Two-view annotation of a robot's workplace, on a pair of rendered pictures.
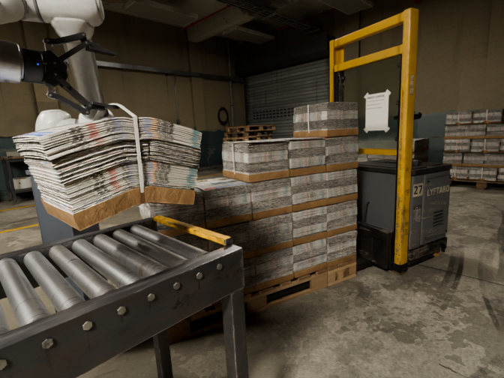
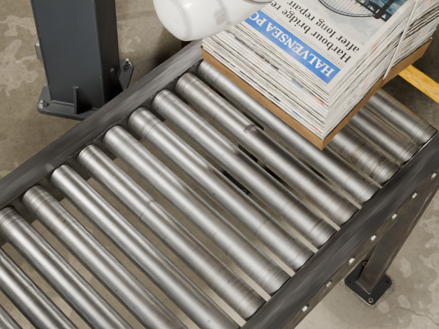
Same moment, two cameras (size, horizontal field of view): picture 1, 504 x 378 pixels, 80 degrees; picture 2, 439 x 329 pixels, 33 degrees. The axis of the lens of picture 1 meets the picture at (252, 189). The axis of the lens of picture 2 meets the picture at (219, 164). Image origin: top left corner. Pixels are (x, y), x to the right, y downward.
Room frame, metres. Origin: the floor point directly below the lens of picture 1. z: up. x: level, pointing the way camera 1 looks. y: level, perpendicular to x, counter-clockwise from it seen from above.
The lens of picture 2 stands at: (-0.04, 0.66, 1.97)
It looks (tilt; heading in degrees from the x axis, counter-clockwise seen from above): 58 degrees down; 353
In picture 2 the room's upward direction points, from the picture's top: 7 degrees clockwise
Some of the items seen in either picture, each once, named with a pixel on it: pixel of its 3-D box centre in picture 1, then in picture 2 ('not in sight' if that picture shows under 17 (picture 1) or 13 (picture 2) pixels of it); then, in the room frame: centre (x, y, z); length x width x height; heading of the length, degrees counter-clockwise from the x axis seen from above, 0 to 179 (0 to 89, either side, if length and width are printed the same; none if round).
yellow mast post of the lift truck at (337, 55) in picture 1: (336, 145); not in sight; (2.73, -0.78, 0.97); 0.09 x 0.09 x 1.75; 28
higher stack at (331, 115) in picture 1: (325, 192); not in sight; (2.24, -0.55, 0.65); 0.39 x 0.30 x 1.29; 28
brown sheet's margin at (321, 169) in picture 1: (291, 168); not in sight; (2.10, -0.28, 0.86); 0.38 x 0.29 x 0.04; 29
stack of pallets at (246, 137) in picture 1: (250, 148); not in sight; (8.70, -0.02, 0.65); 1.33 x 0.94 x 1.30; 139
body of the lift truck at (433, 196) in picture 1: (394, 207); not in sight; (2.61, -1.26, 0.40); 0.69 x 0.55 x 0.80; 28
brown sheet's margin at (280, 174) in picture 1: (254, 172); not in sight; (1.96, -0.02, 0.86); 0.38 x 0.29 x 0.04; 29
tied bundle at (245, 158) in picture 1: (253, 160); not in sight; (1.96, -0.02, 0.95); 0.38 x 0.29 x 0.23; 29
